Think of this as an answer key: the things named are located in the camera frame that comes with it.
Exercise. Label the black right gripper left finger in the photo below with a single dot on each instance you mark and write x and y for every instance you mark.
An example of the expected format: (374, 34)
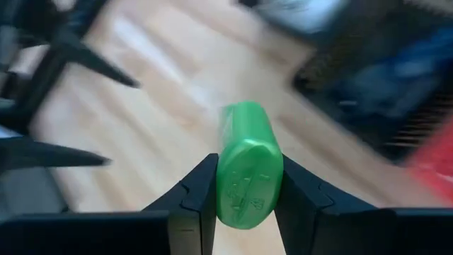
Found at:
(198, 212)

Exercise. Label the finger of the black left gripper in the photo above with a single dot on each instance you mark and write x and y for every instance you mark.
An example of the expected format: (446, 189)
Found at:
(42, 156)
(88, 63)

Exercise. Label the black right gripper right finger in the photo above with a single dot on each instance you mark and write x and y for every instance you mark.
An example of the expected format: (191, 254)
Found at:
(297, 212)

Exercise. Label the green plastic travel bottle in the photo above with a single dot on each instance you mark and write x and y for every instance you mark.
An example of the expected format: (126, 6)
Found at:
(247, 170)

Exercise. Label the red plastic basket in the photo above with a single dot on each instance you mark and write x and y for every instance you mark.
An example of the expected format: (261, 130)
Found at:
(435, 166)

